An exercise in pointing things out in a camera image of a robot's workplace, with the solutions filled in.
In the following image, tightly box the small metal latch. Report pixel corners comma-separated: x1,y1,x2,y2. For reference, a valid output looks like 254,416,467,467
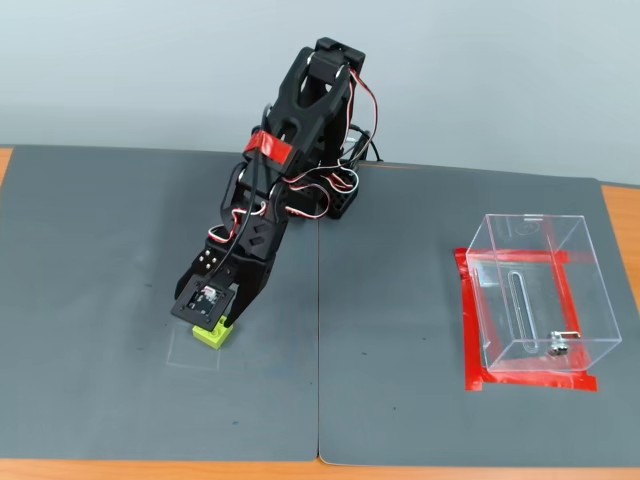
547,330,581,358

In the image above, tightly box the gray mat with chalk square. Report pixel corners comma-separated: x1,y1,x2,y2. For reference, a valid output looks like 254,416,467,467
0,144,321,462

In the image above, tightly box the red white servo wire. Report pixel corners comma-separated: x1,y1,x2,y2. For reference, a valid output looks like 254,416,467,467
206,199,242,248
348,68,380,157
278,164,363,222

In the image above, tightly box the green lego block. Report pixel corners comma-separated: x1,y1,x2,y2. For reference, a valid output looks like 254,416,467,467
192,319,235,350

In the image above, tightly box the red tape frame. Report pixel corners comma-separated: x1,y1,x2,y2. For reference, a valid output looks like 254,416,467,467
453,247,600,393

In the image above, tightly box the black power cable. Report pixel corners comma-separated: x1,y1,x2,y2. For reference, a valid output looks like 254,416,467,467
349,127,387,165

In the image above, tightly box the transparent acrylic box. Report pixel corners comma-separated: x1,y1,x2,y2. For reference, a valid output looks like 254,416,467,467
465,213,623,374

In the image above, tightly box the black camera cable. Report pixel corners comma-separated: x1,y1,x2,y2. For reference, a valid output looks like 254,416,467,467
204,147,266,296

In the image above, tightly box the red tape strip on arm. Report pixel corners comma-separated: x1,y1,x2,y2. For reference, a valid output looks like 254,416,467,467
243,130,294,166

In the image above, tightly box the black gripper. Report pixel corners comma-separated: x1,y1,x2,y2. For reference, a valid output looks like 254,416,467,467
174,237,275,330

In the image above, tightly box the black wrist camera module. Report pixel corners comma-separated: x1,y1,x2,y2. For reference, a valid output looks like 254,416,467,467
169,273,241,332

